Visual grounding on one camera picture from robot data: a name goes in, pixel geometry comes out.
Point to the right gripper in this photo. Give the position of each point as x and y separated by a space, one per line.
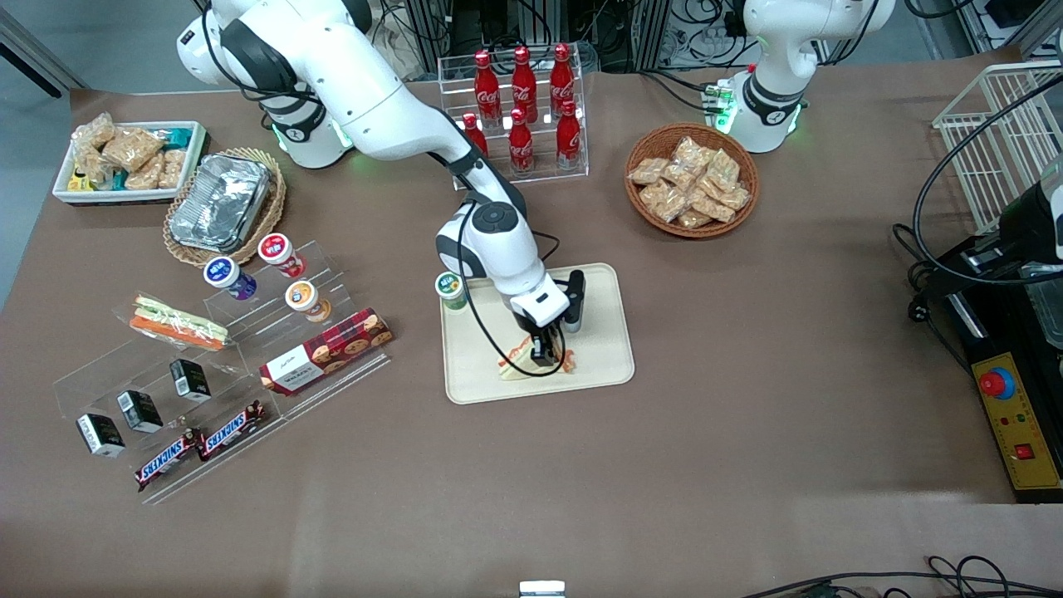
544 342

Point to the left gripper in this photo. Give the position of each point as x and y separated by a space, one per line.
962 272

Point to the triangular sandwich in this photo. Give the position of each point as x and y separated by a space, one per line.
516 372

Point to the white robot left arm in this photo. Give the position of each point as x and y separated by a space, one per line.
789 50

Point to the cream plastic tray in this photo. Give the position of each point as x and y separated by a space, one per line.
598 357

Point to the long wrapped sandwich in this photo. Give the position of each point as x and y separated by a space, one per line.
178 325

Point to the grey rounded container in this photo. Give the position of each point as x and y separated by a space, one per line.
1050 311

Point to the green lid cup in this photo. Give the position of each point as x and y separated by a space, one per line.
449 286

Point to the clear acrylic bottle rack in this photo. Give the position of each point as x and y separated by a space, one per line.
544 177

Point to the clear cracker snack pack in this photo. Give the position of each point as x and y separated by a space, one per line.
131 148
691 154
712 205
648 171
173 169
93 166
664 201
736 198
693 218
100 131
148 174
724 169
681 176

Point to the red cola bottle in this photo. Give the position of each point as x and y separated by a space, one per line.
473 131
561 76
568 137
487 83
521 145
523 79

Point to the red plaid cookie box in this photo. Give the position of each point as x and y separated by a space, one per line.
324 353

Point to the round wicker basket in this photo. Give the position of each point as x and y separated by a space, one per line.
656 141

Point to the small white block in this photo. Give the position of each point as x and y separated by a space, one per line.
541 590

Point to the orange lid cup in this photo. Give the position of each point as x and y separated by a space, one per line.
301 295

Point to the clear acrylic step stand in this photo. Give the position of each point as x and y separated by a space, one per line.
266 320
91 390

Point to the red lid cup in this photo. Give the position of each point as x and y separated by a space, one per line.
276 247

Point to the beige crumpled cloth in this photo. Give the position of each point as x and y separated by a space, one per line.
399 58

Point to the snickers bar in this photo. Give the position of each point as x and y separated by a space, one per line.
166 461
231 430

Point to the aluminium equipment rack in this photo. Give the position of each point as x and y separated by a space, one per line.
465 25

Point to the blue lid cup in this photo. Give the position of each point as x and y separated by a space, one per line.
222 272

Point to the foil lidded container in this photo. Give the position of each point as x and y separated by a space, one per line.
220 203

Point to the small black box white label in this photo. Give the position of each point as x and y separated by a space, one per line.
139 411
100 435
190 380

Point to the oval wicker basket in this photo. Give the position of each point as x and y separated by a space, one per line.
178 241

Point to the teal snack packet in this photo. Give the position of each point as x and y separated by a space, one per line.
178 135
119 179

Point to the white rectangular bin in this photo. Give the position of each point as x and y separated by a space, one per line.
124 196

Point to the yellow snack packet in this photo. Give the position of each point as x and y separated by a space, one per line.
79 180

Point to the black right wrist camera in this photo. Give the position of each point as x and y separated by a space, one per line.
575 299

